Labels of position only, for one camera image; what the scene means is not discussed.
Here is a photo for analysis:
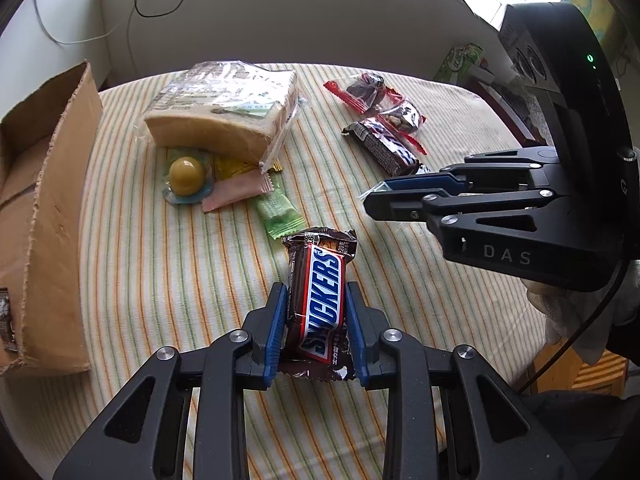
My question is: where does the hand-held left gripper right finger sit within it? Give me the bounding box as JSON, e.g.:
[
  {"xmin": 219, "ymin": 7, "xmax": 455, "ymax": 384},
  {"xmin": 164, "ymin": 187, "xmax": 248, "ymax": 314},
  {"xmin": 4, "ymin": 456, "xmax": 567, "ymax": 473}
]
[{"xmin": 344, "ymin": 281, "xmax": 581, "ymax": 480}]

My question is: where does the person's right hand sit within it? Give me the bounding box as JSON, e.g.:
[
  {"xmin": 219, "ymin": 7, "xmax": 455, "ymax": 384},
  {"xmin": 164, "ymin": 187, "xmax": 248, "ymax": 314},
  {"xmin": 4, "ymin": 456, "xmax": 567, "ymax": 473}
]
[{"xmin": 525, "ymin": 260, "xmax": 640, "ymax": 346}]

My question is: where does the dark blue-white chocolate bar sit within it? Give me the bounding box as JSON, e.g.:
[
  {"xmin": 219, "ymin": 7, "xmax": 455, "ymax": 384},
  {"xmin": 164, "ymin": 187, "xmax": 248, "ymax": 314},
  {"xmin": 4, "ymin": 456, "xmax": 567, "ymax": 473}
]
[{"xmin": 342, "ymin": 117, "xmax": 432, "ymax": 177}]

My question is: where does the yellow jelly cup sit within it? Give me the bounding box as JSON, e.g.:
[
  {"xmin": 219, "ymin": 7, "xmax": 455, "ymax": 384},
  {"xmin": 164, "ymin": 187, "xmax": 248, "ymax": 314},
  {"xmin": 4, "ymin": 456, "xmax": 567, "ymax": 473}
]
[{"xmin": 162, "ymin": 149, "xmax": 217, "ymax": 206}]

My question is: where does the pink snack packet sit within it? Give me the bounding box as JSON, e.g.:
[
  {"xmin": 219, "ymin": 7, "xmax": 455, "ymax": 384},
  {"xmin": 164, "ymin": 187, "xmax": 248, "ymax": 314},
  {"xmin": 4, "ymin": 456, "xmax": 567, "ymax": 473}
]
[{"xmin": 201, "ymin": 170, "xmax": 275, "ymax": 211}]

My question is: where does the dark red box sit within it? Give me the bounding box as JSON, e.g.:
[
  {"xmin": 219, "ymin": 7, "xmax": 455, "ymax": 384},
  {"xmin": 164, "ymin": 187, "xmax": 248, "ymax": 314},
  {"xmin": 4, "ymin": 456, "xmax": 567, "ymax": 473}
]
[{"xmin": 470, "ymin": 65, "xmax": 551, "ymax": 147}]

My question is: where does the wall map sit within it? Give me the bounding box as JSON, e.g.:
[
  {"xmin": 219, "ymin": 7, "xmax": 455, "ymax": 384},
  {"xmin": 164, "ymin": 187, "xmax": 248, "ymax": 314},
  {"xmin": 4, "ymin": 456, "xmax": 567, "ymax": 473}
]
[{"xmin": 562, "ymin": 0, "xmax": 621, "ymax": 56}]

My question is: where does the light green snack packet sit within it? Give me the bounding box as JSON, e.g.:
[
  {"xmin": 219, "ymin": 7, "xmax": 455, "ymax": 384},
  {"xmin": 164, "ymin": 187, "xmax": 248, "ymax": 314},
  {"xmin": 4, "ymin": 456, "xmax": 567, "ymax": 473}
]
[{"xmin": 256, "ymin": 192, "xmax": 306, "ymax": 240}]

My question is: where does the wooden slatted stool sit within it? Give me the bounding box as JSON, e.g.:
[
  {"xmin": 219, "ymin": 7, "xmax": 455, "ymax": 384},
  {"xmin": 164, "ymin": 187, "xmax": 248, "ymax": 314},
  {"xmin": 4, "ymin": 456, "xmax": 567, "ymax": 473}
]
[{"xmin": 572, "ymin": 350, "xmax": 628, "ymax": 396}]

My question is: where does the packaged sliced bread loaf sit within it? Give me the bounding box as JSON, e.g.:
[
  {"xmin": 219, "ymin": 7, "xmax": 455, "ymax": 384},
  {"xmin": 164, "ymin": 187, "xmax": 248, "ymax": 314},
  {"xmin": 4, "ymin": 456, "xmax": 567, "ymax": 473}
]
[{"xmin": 144, "ymin": 61, "xmax": 306, "ymax": 173}]

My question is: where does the green snack carton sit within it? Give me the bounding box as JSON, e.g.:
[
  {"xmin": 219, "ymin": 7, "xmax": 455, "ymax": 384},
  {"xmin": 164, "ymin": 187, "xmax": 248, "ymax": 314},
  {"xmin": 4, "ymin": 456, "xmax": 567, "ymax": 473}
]
[{"xmin": 432, "ymin": 42, "xmax": 485, "ymax": 85}]

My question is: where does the dark snack packet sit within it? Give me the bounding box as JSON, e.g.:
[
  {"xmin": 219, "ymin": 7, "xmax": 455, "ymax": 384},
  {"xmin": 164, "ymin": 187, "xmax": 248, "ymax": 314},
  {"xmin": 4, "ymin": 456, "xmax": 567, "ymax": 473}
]
[{"xmin": 0, "ymin": 287, "xmax": 21, "ymax": 353}]

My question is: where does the cardboard box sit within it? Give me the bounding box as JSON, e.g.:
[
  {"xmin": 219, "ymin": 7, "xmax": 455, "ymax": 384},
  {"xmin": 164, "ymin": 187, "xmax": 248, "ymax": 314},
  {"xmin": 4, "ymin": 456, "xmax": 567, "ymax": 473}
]
[{"xmin": 0, "ymin": 60, "xmax": 105, "ymax": 376}]

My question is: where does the red dried date packet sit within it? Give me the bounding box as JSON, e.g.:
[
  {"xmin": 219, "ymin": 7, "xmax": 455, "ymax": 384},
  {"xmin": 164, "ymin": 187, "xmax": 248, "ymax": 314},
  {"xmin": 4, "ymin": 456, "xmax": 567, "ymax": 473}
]
[
  {"xmin": 375, "ymin": 100, "xmax": 428, "ymax": 155},
  {"xmin": 323, "ymin": 72, "xmax": 403, "ymax": 112}
]

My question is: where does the brown chocolate bar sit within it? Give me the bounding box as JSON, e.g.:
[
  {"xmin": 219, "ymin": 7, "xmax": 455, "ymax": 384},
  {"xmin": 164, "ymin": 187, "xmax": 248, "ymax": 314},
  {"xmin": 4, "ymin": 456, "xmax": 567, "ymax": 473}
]
[{"xmin": 280, "ymin": 229, "xmax": 358, "ymax": 383}]

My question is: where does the yellow snack packet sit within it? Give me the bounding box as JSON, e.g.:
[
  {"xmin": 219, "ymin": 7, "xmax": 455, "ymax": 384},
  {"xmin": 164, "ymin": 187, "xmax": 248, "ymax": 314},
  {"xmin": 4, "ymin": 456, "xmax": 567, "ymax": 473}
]
[{"xmin": 212, "ymin": 155, "xmax": 261, "ymax": 181}]

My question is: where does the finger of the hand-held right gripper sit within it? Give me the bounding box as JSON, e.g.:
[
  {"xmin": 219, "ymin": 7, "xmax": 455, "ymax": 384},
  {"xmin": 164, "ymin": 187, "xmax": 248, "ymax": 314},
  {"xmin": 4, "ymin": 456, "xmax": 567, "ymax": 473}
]
[
  {"xmin": 363, "ymin": 187, "xmax": 577, "ymax": 286},
  {"xmin": 372, "ymin": 146, "xmax": 563, "ymax": 196}
]

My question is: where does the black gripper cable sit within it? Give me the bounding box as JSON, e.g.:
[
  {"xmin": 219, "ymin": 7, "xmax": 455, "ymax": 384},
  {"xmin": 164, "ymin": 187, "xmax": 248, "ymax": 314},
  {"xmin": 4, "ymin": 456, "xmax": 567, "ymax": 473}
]
[{"xmin": 517, "ymin": 260, "xmax": 628, "ymax": 395}]

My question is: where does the white cable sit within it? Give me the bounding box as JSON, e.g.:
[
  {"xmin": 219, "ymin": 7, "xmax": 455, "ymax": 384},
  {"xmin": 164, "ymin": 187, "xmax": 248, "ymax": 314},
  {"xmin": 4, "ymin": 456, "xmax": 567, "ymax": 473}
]
[{"xmin": 34, "ymin": 0, "xmax": 118, "ymax": 46}]

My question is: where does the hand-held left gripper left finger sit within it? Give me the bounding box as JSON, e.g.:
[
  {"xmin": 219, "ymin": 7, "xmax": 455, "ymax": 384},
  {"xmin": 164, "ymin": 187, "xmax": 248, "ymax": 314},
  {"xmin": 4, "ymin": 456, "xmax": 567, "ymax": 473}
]
[{"xmin": 52, "ymin": 282, "xmax": 290, "ymax": 480}]

